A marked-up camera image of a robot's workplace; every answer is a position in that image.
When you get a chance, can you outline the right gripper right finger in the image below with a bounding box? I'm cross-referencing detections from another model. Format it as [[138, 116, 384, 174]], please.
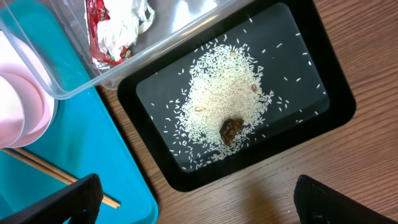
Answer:
[[294, 175, 397, 224]]

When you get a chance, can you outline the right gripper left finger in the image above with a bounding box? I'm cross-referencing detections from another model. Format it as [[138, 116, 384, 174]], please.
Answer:
[[1, 174, 104, 224]]

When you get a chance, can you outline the wooden chopstick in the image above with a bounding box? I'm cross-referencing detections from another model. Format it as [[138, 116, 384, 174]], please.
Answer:
[[14, 148, 121, 209], [1, 147, 119, 210]]

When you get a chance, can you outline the small white dish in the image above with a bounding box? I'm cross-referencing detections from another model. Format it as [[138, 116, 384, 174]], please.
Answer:
[[1, 73, 44, 147]]

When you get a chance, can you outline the brown food lump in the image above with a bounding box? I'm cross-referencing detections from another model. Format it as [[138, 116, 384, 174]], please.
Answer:
[[219, 118, 244, 146]]

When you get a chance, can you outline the pile of rice grains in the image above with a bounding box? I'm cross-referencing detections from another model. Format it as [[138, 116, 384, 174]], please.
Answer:
[[150, 17, 327, 171]]

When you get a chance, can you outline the large white plate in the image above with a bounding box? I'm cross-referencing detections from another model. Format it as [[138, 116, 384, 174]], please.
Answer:
[[1, 32, 58, 147]]

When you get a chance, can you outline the white tissue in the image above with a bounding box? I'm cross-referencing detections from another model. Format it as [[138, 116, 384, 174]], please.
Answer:
[[97, 0, 155, 61]]

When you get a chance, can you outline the red snack wrapper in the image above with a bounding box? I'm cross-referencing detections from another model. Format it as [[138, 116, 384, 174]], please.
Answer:
[[85, 0, 132, 69]]

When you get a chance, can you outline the teal plastic tray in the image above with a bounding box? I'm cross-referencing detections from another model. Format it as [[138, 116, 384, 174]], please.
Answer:
[[0, 0, 159, 224]]

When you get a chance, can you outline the black plastic tray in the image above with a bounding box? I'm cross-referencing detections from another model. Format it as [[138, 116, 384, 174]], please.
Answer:
[[118, 0, 356, 192]]

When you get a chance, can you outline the clear plastic bin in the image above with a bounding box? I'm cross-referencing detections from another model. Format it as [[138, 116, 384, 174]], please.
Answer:
[[1, 0, 249, 100]]

